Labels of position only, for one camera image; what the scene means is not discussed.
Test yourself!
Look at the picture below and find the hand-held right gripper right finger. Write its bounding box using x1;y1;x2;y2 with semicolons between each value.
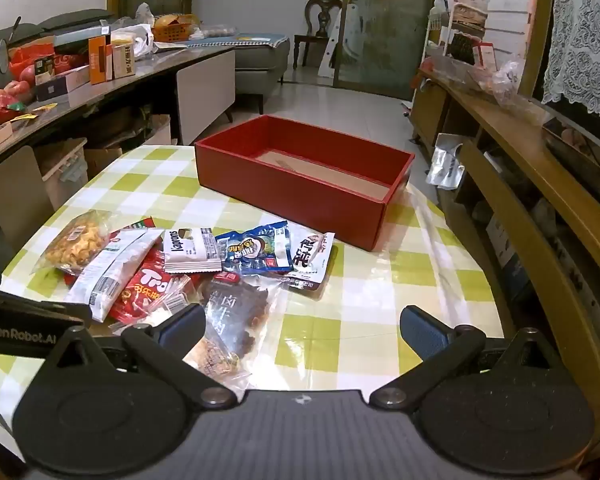
369;305;563;411

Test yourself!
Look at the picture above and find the blue snack packet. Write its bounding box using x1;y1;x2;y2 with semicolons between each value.
215;220;293;276

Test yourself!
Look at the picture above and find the orange plastic basket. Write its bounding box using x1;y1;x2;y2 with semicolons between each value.
151;13;201;43

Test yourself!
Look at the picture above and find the clear packet of dark jerky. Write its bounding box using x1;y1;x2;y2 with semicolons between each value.
200;272;288;361

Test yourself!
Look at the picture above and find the blue sofa cloth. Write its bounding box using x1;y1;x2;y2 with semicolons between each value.
187;31;291;52

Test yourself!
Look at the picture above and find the red plastic bag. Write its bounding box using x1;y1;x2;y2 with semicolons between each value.
8;42;56;81

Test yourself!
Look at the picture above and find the white green snack packet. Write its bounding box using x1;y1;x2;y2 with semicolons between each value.
64;228;166;323

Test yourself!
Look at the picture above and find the orange carton box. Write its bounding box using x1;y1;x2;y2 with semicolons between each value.
88;35;114;85

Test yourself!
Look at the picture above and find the white plastic bag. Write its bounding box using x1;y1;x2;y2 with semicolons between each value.
111;22;156;57

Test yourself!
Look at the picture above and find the dark wooden chair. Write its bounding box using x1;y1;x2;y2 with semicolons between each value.
293;0;344;70

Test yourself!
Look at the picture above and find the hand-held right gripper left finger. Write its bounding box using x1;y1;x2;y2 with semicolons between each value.
40;304;237;409

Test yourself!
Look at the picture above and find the black and white flat box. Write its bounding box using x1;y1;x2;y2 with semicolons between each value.
35;65;91;103

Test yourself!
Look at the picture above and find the clear bag of golden snacks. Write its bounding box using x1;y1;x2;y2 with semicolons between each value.
30;209;112;277

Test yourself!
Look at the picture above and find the black hand mirror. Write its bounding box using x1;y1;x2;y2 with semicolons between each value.
0;16;22;74

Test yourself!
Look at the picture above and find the clear packet of peanut snack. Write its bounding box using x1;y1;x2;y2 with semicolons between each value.
182;335;253;396

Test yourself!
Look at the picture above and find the red cardboard box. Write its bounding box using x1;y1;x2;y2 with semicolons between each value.
194;114;416;253

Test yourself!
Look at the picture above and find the white wafer packet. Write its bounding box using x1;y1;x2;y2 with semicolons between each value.
163;226;223;274

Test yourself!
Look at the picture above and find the white lace curtain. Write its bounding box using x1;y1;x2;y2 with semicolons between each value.
542;0;600;133

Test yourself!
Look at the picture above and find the red gummy candy packet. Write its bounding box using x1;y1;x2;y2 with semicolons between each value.
107;247;203;326

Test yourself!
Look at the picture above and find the white perforated board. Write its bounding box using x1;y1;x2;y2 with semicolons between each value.
319;4;361;79

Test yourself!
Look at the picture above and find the white wire shelf rack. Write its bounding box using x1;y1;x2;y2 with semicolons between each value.
422;0;496;68

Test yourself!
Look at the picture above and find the long grey low table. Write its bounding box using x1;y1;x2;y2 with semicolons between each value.
0;42;237;261

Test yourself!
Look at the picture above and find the white black snack packet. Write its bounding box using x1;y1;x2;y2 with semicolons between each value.
282;225;337;295

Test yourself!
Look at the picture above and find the white carton box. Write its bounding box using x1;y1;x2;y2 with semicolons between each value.
111;42;137;80

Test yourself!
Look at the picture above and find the red green fruit bag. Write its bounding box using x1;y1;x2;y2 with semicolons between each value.
0;97;27;127

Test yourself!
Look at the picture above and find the silver foil bag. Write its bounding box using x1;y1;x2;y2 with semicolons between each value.
425;132;467;191

